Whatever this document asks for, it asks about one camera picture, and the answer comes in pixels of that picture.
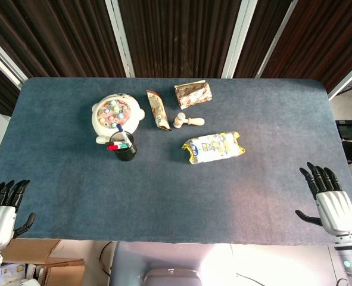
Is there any brown snack pouch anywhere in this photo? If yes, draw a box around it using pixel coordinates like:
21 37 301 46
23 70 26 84
146 89 172 132

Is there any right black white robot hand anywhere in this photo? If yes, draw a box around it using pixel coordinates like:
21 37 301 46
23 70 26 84
294 162 352 237

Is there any white aluminium frame post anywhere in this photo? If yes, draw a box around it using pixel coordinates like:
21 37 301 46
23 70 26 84
256 0 299 79
0 29 28 88
105 0 135 79
221 0 251 79
327 56 352 101

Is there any yellow white tissue pack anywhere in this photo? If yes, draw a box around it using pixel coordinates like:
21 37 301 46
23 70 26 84
181 131 247 165

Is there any brown cardboard box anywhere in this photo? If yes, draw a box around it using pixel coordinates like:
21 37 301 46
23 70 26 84
0 238 86 286

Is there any black mesh pen cup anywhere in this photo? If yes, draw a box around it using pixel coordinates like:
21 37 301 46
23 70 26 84
108 130 138 162

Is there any wooden toy hammer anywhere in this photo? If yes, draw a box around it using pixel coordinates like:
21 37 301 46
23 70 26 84
173 112 206 129

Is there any blue capped whiteboard marker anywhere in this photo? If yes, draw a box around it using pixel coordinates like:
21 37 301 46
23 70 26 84
116 124 129 147

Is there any blue velvet tablecloth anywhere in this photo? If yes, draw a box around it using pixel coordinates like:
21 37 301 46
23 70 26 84
0 77 352 247

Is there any white round fishing game toy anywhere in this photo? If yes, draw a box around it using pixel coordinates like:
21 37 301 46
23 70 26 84
91 93 146 145

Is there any grey robot torso base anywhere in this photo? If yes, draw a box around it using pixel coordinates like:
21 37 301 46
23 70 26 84
111 241 235 286

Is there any red white snack package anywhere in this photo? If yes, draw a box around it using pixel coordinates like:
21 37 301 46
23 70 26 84
174 79 213 108

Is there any black equipment case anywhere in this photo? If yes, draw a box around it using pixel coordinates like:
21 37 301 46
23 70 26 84
335 119 352 139

